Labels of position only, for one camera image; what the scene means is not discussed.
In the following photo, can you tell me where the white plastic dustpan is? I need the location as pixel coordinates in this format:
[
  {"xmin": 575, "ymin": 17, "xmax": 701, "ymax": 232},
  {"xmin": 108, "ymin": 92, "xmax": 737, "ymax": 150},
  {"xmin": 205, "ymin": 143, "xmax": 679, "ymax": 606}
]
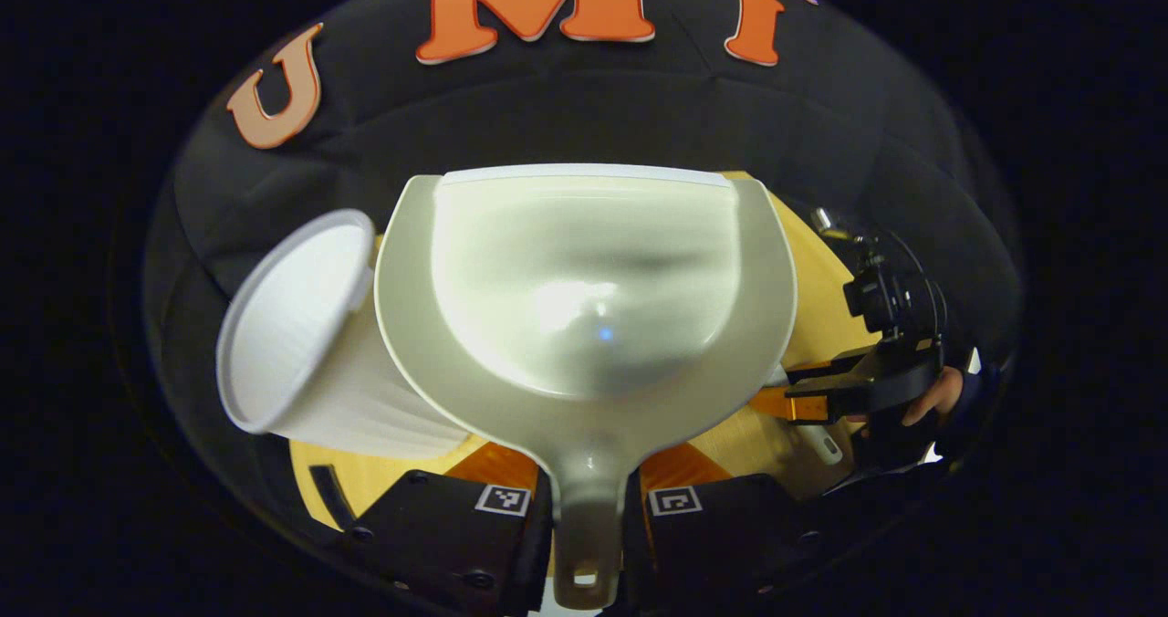
[{"xmin": 374, "ymin": 163, "xmax": 798, "ymax": 612}]

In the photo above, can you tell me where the small white broom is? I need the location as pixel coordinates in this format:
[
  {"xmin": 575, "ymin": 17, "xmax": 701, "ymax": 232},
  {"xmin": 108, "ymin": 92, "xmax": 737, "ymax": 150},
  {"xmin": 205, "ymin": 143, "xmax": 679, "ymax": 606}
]
[{"xmin": 801, "ymin": 424, "xmax": 846, "ymax": 468}]

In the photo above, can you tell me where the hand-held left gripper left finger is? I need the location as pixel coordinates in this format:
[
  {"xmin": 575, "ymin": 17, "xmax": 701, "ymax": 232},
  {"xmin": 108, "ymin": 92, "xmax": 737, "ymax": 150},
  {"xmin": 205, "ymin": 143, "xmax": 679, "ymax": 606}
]
[{"xmin": 342, "ymin": 442, "xmax": 556, "ymax": 616}]

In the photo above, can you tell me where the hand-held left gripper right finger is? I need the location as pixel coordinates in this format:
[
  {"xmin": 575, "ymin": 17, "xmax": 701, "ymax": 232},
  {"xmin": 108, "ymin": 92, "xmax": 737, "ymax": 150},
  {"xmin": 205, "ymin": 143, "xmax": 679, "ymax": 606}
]
[{"xmin": 623, "ymin": 442, "xmax": 850, "ymax": 614}]

